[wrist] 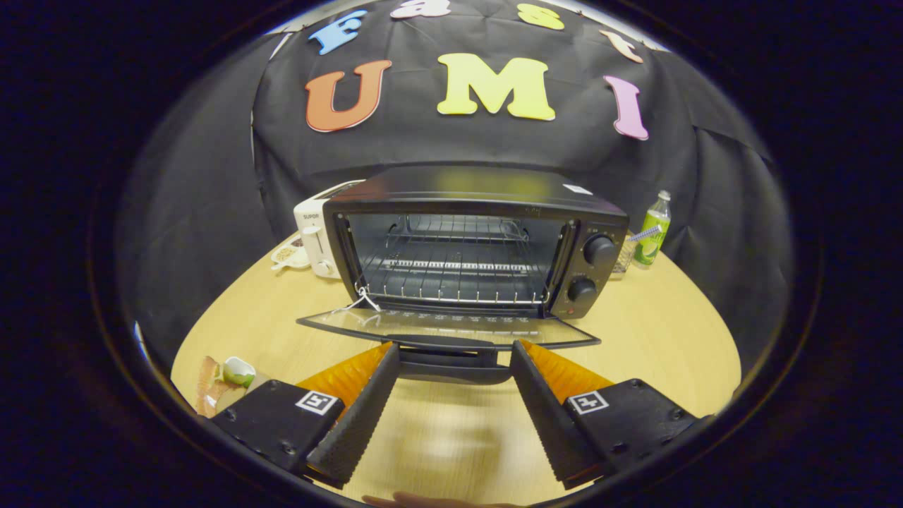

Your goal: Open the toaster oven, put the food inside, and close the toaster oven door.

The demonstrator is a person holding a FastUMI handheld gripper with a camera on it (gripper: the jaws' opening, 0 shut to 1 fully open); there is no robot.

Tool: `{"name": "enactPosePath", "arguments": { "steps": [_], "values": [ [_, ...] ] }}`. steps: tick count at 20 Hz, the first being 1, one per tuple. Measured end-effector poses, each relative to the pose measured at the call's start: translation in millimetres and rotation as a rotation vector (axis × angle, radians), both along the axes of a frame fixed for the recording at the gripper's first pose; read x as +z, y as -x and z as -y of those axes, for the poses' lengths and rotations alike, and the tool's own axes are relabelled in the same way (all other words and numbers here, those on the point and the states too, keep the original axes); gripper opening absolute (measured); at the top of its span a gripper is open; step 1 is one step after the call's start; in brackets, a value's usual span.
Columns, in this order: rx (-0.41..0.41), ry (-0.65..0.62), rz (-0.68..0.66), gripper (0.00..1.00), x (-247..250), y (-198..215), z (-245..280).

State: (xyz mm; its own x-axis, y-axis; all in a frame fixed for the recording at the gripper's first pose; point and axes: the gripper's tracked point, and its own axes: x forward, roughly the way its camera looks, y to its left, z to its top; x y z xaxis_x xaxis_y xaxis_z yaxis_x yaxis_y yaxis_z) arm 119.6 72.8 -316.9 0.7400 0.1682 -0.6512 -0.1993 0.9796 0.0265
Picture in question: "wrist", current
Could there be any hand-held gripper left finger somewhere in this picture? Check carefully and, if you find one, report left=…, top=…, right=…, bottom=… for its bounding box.
left=210, top=341, right=401, bottom=489

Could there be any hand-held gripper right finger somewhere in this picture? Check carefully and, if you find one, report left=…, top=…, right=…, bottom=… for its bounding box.
left=509, top=339, right=710, bottom=490

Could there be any toast sandwich with lettuce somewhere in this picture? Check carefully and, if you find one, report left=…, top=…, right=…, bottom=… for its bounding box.
left=196, top=355, right=258, bottom=418

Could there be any black toaster oven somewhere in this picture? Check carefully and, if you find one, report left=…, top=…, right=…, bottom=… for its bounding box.
left=296, top=166, right=630, bottom=385

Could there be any white pop-up toaster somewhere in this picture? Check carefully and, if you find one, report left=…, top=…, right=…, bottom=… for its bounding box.
left=293, top=180, right=368, bottom=279

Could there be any small white snack dish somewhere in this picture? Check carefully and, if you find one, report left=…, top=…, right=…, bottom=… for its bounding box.
left=270, top=236, right=311, bottom=271

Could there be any green drink bottle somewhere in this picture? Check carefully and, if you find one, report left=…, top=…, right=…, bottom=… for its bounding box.
left=633, top=190, right=672, bottom=269

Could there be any black backdrop cloth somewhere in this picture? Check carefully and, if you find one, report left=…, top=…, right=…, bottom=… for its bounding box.
left=116, top=0, right=794, bottom=368

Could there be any metal oven wire rack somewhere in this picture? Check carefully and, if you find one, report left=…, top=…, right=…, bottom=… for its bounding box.
left=356, top=215, right=558, bottom=308

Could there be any silver wire holder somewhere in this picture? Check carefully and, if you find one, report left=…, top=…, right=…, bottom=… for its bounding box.
left=612, top=233, right=636, bottom=274

